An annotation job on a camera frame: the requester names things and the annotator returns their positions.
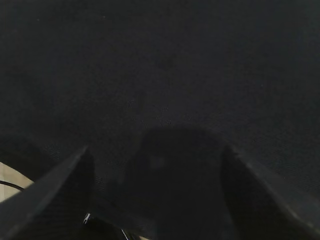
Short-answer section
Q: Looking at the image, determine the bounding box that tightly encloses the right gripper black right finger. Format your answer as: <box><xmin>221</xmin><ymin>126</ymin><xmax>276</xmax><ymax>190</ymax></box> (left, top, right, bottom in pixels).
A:
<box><xmin>220</xmin><ymin>146</ymin><xmax>320</xmax><ymax>240</ymax></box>

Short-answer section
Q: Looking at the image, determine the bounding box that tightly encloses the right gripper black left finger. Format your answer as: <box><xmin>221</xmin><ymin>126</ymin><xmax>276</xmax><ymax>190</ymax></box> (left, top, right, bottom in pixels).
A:
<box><xmin>0</xmin><ymin>147</ymin><xmax>95</xmax><ymax>240</ymax></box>

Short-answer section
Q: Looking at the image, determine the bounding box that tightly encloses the black table cloth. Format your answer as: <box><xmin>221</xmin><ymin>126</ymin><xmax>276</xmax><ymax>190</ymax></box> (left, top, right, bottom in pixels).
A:
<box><xmin>0</xmin><ymin>0</ymin><xmax>320</xmax><ymax>240</ymax></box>

